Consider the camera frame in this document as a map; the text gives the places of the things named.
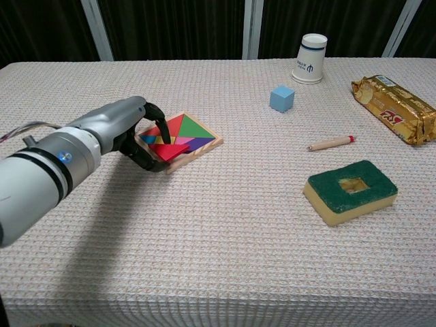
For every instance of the large green triangle piece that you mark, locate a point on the large green triangle piece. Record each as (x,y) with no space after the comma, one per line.
(194,131)

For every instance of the wooden stick with red tip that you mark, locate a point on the wooden stick with red tip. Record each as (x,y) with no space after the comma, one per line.
(330,143)

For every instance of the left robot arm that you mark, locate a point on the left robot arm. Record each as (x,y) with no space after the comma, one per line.
(37,180)

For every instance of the light blue cube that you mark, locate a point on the light blue cube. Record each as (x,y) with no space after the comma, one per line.
(281,98)

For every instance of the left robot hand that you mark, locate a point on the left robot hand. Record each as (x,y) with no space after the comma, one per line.
(112,119)

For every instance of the wooden tangram puzzle tray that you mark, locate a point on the wooden tangram puzzle tray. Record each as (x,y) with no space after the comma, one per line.
(199,153)

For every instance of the green yellow sponge with hole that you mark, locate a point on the green yellow sponge with hole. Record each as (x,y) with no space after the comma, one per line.
(351,201)

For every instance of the red triangle piece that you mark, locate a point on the red triangle piece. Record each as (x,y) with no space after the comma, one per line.
(170,152)

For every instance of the beige woven tablecloth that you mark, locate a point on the beige woven tablecloth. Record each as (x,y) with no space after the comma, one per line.
(218,255)

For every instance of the purple parallelogram piece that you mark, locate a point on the purple parallelogram piece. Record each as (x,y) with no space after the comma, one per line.
(198,143)

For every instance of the large red-orange triangle piece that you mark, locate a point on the large red-orange triangle piece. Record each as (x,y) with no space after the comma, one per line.
(174,124)

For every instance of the upturned white paper cup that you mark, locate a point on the upturned white paper cup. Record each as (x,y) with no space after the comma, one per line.
(308,61)

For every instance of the yellow block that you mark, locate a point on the yellow block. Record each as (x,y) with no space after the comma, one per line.
(157,140)

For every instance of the black curtain panel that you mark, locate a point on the black curtain panel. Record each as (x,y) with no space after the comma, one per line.
(424,30)
(173,29)
(41,30)
(347,20)

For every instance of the grey metal partition post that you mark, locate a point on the grey metal partition post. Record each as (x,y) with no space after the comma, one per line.
(402,29)
(98,30)
(252,29)

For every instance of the small pink triangle piece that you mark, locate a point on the small pink triangle piece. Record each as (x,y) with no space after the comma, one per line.
(185,140)

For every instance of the gold foil snack package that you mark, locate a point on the gold foil snack package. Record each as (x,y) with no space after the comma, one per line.
(395,107)

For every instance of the small blue triangle piece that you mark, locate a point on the small blue triangle piece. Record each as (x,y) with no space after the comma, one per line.
(146,139)

